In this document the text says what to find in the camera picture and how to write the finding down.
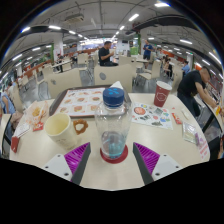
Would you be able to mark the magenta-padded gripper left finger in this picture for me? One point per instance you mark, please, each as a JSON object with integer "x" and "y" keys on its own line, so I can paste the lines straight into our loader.
{"x": 75, "y": 158}

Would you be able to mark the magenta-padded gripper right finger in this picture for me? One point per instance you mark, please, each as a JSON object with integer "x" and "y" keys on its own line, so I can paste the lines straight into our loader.
{"x": 148, "y": 158}

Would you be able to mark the clear bottle with blue cap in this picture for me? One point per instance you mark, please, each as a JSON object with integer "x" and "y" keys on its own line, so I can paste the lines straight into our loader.
{"x": 113, "y": 133}

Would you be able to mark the flat round red coaster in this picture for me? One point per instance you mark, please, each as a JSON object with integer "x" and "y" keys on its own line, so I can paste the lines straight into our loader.
{"x": 115, "y": 161}

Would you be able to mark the colourful printed leaflet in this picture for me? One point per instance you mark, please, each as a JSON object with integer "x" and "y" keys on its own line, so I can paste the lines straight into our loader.
{"x": 151, "y": 116}

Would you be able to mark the red sauce packet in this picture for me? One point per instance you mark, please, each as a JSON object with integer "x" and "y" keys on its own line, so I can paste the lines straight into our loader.
{"x": 38, "y": 126}

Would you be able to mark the clear plastic bag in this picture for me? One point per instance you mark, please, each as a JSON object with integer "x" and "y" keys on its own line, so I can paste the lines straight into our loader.
{"x": 190, "y": 132}

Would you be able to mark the small red packet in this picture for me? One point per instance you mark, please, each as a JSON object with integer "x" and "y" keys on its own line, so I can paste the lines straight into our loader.
{"x": 177, "y": 118}

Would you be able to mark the dark food tray with paper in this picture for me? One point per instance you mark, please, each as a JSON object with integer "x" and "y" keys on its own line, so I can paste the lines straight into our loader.
{"x": 78, "y": 101}

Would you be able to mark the white printed card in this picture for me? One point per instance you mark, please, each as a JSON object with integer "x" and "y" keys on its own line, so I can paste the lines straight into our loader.
{"x": 22, "y": 130}

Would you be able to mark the plastic bag with fries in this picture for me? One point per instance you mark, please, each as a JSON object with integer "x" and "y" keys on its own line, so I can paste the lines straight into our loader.
{"x": 36, "y": 111}

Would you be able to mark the red wallet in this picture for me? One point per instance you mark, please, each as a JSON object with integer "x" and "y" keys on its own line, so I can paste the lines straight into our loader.
{"x": 15, "y": 144}

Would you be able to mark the red paper cup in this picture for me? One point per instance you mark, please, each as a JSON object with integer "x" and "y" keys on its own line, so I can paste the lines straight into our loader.
{"x": 162, "y": 95}

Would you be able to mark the person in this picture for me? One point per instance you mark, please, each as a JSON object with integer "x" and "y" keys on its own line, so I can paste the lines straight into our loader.
{"x": 190, "y": 85}
{"x": 168, "y": 67}
{"x": 147, "y": 50}
{"x": 60, "y": 61}
{"x": 216, "y": 146}
{"x": 186, "y": 68}
{"x": 7, "y": 105}
{"x": 105, "y": 55}

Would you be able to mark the beige dining table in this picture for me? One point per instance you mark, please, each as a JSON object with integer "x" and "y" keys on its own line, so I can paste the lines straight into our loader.
{"x": 216, "y": 121}
{"x": 4, "y": 128}

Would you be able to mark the crumpled white napkin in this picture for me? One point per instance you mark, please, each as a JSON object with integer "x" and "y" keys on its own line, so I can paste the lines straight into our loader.
{"x": 117, "y": 85}

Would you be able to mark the beige chairs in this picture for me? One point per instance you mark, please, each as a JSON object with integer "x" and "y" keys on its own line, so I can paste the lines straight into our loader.
{"x": 151, "y": 71}

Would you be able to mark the ceiling air conditioner unit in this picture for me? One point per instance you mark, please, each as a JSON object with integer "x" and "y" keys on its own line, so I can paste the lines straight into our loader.
{"x": 74, "y": 17}

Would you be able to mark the ceiling lights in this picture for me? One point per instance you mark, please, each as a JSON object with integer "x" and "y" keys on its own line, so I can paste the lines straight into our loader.
{"x": 134, "y": 16}

